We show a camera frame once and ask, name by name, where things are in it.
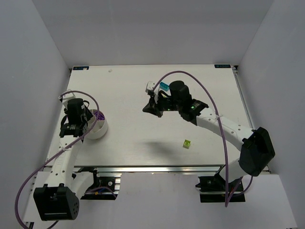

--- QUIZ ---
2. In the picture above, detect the lime lego brick lower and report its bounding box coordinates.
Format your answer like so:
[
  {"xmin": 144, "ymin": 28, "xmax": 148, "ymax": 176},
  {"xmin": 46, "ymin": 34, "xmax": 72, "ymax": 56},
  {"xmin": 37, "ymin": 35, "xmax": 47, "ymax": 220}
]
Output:
[{"xmin": 183, "ymin": 139, "xmax": 191, "ymax": 149}]

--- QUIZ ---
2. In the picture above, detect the aluminium front rail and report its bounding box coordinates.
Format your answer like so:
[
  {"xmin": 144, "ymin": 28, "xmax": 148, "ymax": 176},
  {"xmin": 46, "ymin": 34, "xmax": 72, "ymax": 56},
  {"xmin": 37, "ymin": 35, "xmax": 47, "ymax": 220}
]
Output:
[{"xmin": 88, "ymin": 165, "xmax": 221, "ymax": 174}]

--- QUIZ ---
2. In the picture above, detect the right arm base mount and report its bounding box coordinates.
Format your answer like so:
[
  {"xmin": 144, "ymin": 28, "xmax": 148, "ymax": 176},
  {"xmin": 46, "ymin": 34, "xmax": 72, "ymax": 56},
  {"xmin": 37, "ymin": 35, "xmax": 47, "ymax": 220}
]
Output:
[{"xmin": 195, "ymin": 176, "xmax": 245, "ymax": 203}]

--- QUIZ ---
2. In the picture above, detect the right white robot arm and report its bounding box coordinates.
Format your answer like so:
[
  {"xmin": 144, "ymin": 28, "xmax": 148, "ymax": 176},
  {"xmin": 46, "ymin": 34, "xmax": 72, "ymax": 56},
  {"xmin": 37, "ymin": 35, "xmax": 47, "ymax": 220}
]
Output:
[{"xmin": 143, "ymin": 81, "xmax": 275, "ymax": 183}]

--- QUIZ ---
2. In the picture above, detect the blue long lego brick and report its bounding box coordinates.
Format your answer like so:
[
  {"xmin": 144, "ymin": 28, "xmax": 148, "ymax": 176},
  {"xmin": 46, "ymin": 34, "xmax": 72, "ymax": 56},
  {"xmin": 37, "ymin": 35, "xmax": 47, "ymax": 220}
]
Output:
[{"xmin": 159, "ymin": 82, "xmax": 169, "ymax": 92}]

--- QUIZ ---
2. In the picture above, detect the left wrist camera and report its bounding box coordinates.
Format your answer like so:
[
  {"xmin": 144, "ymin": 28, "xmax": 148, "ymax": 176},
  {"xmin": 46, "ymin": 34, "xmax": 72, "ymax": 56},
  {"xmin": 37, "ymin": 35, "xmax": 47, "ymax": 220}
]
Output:
[{"xmin": 58, "ymin": 89, "xmax": 76, "ymax": 108}]

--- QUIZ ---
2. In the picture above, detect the blue corner label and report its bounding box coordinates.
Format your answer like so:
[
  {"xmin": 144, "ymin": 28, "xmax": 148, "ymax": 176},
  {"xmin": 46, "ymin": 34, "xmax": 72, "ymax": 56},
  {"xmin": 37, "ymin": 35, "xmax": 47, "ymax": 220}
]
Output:
[
  {"xmin": 214, "ymin": 64, "xmax": 231, "ymax": 69},
  {"xmin": 72, "ymin": 66, "xmax": 89, "ymax": 71}
]

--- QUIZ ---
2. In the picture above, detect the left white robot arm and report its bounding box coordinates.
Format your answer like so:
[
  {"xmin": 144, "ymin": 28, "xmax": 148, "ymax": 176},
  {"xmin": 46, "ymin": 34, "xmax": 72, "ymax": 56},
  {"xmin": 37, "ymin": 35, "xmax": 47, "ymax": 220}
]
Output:
[{"xmin": 33, "ymin": 98, "xmax": 93, "ymax": 221}]

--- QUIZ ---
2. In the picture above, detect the left blue corner label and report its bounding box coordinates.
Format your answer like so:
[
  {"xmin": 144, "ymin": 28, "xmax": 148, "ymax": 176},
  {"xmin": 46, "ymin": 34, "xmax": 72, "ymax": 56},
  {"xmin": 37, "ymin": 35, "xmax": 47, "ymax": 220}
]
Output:
[{"xmin": 72, "ymin": 66, "xmax": 89, "ymax": 71}]

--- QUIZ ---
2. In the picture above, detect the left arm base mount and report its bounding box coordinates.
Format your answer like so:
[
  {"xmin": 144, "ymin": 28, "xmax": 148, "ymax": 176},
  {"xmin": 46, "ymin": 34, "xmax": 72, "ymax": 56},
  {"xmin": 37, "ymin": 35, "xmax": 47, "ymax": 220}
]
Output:
[{"xmin": 81, "ymin": 176, "xmax": 121, "ymax": 200}]

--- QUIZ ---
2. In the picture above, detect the purple lego brick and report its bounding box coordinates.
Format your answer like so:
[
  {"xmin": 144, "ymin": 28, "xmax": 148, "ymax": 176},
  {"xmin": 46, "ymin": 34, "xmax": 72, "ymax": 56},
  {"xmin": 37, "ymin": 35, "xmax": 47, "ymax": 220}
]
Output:
[{"xmin": 94, "ymin": 111, "xmax": 105, "ymax": 121}]

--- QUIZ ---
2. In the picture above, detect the right blue corner label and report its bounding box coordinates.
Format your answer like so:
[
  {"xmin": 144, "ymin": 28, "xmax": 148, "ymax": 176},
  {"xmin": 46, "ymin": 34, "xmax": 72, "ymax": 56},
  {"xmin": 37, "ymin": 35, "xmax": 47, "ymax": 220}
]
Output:
[{"xmin": 214, "ymin": 64, "xmax": 231, "ymax": 69}]

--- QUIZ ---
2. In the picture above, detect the white divided round container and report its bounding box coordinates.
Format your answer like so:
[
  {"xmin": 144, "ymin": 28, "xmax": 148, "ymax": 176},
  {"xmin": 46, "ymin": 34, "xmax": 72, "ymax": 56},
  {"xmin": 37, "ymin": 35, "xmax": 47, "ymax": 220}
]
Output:
[{"xmin": 86, "ymin": 109, "xmax": 108, "ymax": 140}]

